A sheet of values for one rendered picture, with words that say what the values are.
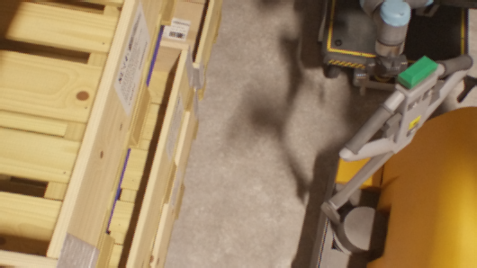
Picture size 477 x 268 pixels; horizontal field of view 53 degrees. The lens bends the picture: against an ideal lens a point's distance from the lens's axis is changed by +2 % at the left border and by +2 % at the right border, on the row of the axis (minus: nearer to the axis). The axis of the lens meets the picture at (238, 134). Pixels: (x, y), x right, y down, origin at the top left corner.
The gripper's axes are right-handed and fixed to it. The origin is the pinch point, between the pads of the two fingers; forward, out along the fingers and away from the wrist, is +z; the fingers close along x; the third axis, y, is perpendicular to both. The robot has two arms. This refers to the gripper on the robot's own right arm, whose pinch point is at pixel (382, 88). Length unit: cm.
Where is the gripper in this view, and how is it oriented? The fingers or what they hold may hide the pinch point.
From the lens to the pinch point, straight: 183.5
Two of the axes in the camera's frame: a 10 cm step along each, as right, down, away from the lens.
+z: 0.8, 7.0, 7.1
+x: -10.0, 0.4, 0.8
